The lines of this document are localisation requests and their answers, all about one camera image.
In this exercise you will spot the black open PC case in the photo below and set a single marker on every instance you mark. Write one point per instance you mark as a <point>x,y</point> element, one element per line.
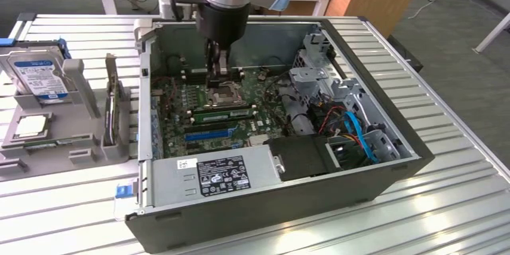
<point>275,135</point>

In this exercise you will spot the CPU socket with metal frame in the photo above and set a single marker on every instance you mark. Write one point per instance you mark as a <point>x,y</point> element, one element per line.
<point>223,95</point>

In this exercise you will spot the grey parts rack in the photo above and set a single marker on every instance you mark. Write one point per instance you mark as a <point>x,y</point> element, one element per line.
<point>62,129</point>

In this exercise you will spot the installed green RAM stick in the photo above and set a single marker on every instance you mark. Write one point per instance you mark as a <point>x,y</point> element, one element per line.
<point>223,114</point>

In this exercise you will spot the silver metal disk bay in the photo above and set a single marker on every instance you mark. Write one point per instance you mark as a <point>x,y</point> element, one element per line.
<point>337,87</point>

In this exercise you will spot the white table leg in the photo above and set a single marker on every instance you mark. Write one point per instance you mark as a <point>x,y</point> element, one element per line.
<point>492,32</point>

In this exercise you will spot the CPU chip with silver lid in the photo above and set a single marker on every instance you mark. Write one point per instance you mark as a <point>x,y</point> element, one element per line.
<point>29,126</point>

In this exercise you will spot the green RAM stick on rack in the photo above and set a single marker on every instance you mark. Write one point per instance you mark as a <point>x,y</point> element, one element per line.
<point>46,144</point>

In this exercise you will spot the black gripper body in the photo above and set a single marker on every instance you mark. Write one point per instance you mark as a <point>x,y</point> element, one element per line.
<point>221,22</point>

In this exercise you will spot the hard disk with blue label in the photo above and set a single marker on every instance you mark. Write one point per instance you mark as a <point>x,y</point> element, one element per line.
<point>33,73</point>

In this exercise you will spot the green motherboard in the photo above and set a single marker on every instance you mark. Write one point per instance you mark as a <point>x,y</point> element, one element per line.
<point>223,108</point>

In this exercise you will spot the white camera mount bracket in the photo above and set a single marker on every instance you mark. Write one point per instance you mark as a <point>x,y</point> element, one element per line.
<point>171,4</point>

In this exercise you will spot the blue disk carrier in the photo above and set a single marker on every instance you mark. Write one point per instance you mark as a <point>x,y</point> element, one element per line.
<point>58,48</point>

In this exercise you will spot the grey power supply unit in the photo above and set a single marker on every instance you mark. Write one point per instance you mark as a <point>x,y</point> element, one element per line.
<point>211,177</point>

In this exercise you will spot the blue case latch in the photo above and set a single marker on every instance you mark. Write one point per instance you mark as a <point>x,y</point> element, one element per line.
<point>121,191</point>

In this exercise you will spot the blue expansion slot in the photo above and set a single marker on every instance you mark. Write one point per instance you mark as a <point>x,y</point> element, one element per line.
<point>207,135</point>

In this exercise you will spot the graphics card with metal bracket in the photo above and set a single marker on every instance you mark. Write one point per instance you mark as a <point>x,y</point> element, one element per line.
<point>112,99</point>

